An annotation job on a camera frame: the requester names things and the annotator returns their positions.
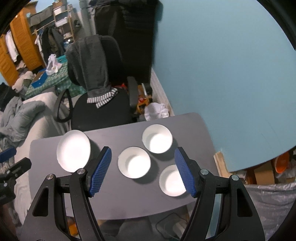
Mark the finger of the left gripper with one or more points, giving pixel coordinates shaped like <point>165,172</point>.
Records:
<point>7,154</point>
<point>19,168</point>

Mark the green patterned blanket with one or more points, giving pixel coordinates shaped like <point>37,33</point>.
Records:
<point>59,81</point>

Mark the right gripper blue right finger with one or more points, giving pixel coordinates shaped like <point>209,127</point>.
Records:
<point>189,171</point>

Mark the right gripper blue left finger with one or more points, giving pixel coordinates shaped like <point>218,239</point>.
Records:
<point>96,170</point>

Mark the grey bed duvet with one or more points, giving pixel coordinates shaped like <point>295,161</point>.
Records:
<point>21,123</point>

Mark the shelf rack with items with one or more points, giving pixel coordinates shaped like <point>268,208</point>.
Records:
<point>63,20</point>

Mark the grey towel with striped edge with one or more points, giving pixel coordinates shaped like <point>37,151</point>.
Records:
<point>87,60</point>

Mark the silver plastic bag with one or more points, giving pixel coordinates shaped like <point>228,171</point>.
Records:
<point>273,203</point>

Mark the white plate stack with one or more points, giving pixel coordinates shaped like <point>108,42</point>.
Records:
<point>73,151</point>

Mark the black hanging garment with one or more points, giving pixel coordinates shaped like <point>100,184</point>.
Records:
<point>131,24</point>

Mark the cardboard box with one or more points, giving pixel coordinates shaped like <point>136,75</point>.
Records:
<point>264,174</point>

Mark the wooden board by wall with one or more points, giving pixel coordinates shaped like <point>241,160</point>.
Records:
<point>221,165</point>

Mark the orange wooden wardrobe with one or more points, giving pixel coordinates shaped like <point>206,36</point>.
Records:
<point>24,41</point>

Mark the white bowl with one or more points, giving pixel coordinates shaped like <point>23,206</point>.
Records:
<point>170,182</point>
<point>134,162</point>
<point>157,139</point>

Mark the white cloth behind table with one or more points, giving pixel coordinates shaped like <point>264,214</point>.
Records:
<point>155,111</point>

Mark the black office chair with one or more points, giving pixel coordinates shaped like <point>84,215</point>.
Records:
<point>121,110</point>

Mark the blue box on bed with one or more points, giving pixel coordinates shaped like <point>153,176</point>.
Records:
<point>39,79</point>

